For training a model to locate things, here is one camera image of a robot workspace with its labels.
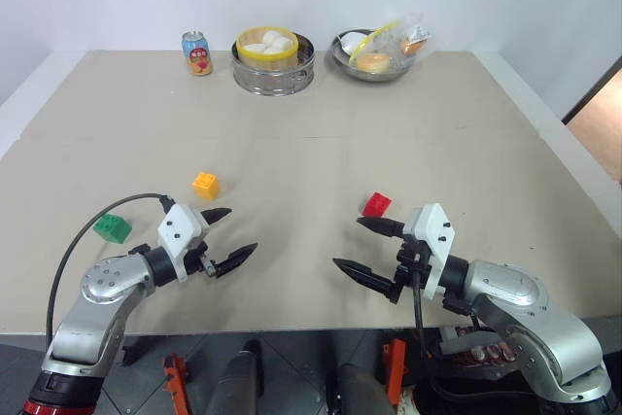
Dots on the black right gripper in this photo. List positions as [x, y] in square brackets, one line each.
[412, 259]

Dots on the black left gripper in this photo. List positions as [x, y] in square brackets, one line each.
[201, 259]

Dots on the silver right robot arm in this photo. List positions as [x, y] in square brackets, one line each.
[534, 313]

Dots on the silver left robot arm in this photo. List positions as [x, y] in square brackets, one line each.
[104, 286]

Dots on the red toy block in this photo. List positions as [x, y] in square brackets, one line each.
[377, 204]

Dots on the yellow toy block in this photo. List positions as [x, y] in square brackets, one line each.
[206, 185]

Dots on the green toy block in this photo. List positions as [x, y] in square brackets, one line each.
[113, 228]

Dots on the orange clamp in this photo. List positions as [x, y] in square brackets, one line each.
[175, 381]
[394, 371]

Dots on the box of red cans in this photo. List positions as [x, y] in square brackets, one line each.
[478, 352]

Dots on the stainless steel steamer pot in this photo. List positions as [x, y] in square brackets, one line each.
[272, 79]

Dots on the stainless steel bowl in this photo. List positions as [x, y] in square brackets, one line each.
[374, 75]

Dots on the yellow steamer basket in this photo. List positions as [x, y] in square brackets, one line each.
[265, 59]

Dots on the blue orange drink can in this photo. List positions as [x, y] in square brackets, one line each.
[197, 55]

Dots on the round glazed bread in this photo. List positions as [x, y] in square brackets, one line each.
[373, 61]

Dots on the white steamed bun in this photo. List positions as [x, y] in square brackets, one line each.
[272, 39]
[252, 47]

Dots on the small orange bread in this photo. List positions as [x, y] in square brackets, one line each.
[412, 47]

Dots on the white round object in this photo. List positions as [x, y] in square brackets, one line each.
[352, 42]

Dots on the clear plastic zip bag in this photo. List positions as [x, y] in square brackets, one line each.
[403, 31]

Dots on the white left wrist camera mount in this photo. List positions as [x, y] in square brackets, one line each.
[177, 229]

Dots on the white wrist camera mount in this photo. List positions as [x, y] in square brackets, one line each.
[177, 229]
[436, 230]

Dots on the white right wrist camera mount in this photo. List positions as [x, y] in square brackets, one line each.
[436, 230]

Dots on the black table bracket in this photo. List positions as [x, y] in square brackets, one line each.
[136, 351]

